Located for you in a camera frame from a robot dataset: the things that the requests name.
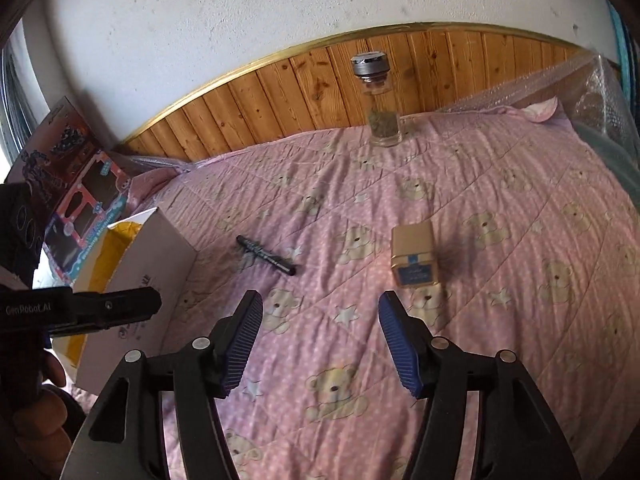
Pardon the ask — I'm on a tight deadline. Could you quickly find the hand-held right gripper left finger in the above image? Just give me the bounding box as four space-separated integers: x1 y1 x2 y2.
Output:
60 289 264 480

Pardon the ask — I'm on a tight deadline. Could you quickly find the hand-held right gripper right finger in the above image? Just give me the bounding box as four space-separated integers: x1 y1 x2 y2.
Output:
377 290 583 480

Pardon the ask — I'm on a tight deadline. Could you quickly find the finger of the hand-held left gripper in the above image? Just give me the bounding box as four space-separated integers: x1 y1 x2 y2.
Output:
5 286 163 338

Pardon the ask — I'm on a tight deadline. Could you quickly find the cardboard box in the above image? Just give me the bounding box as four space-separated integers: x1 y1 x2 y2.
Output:
50 207 198 396

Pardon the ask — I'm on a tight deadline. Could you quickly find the black marker pen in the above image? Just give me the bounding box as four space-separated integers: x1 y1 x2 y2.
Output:
236 234 298 276

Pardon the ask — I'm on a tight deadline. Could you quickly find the small gold box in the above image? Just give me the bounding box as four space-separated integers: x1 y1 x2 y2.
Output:
390 221 443 288

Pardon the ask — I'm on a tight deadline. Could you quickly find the person's left hand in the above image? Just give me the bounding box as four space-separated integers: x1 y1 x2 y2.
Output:
0 347 88 480

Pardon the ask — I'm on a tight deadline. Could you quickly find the colourful toy package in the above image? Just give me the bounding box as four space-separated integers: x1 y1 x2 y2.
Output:
5 95 133 286

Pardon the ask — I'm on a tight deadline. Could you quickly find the clear bubble wrap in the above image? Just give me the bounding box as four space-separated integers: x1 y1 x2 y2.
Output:
450 55 638 161
125 155 193 177

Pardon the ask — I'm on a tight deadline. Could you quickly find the pink bear printed blanket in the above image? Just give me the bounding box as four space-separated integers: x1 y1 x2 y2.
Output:
75 105 640 480

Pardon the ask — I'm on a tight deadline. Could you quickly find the glass jar with metal lid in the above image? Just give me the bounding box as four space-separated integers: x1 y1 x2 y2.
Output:
350 51 403 148

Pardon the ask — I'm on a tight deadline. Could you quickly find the pink cloth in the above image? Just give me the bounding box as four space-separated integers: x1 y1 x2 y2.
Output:
520 97 561 123

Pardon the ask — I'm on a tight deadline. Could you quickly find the grey green cloth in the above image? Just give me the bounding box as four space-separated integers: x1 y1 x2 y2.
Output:
575 120 640 196

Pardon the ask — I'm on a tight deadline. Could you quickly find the teal plastic strip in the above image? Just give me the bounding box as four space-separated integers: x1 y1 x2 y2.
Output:
607 0 635 81

